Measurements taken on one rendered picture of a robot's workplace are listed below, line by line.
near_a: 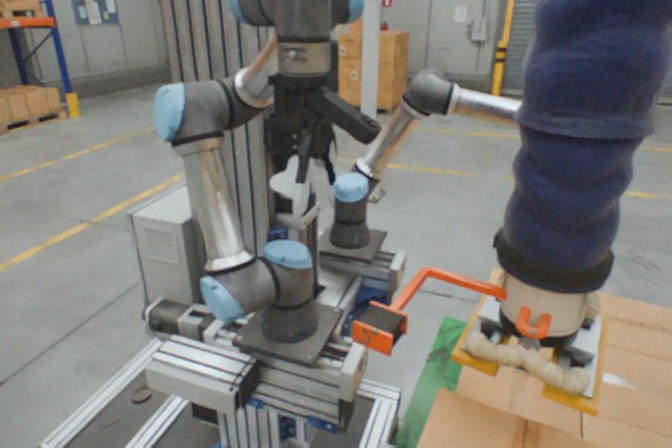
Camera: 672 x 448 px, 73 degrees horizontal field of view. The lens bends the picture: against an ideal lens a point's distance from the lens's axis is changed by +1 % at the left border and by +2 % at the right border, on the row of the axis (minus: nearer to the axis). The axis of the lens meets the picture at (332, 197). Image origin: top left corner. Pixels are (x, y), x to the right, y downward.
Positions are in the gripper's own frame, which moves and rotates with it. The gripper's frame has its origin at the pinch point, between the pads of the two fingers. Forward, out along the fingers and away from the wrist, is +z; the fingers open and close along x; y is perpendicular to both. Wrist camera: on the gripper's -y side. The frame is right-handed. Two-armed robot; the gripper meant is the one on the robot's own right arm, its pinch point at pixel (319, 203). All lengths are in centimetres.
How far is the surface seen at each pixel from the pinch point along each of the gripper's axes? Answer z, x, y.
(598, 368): 43, -29, -52
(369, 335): 30.9, -8.3, -6.8
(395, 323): 29.3, -11.7, -11.2
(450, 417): 57, -19, -24
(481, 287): 31, -34, -26
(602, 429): 98, -69, -70
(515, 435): 57, -19, -37
